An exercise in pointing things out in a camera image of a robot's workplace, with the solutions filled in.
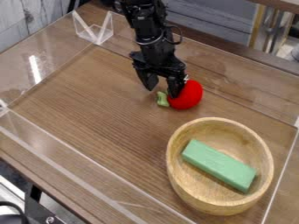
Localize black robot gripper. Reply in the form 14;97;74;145
129;38;188;98

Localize red plush fruit green stem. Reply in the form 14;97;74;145
156;80;202;110

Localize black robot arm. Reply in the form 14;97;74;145
118;0;188;98

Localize green rectangular block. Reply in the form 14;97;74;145
181;139;257;193

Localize round wooden bowl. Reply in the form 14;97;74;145
165;117;274;216

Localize clear acrylic corner bracket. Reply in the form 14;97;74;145
70;11;113;46

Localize gold metal chair frame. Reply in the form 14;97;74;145
248;3;296;55

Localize clear acrylic tray wall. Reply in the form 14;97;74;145
0;105;194;224

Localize black table clamp mount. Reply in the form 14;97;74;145
0;185;68;224

